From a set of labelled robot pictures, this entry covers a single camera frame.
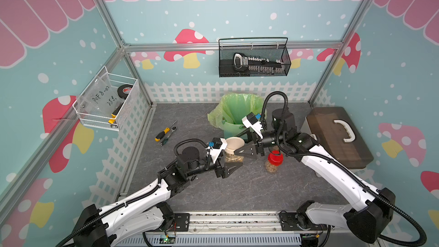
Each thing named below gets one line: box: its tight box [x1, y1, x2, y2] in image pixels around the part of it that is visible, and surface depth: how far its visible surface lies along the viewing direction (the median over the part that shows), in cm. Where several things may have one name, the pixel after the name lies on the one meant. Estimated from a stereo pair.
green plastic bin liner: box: [207, 93, 264, 127], surface depth 91 cm
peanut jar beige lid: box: [224, 144, 245, 156], surface depth 60 cm
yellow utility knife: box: [108, 104, 122, 124], surface depth 65 cm
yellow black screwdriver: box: [154, 120, 178, 142], surface depth 105 cm
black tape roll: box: [117, 84, 134, 100], surface depth 81 cm
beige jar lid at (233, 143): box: [224, 136, 246, 155], surface depth 62 cm
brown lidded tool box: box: [300, 106, 374, 172], surface depth 84 cm
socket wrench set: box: [233, 53, 286, 74], surface depth 91 cm
